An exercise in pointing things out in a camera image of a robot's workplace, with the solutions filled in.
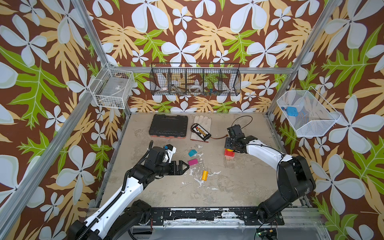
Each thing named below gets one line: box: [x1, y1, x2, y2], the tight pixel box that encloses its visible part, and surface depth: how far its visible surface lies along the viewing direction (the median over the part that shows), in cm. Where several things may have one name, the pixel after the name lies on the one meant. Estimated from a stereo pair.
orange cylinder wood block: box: [202, 170, 209, 181], surface depth 89 cm
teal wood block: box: [188, 149, 198, 157], surface depth 100 cm
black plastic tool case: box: [149, 114, 189, 139], surface depth 107 cm
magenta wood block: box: [187, 158, 199, 166], surface depth 95 cm
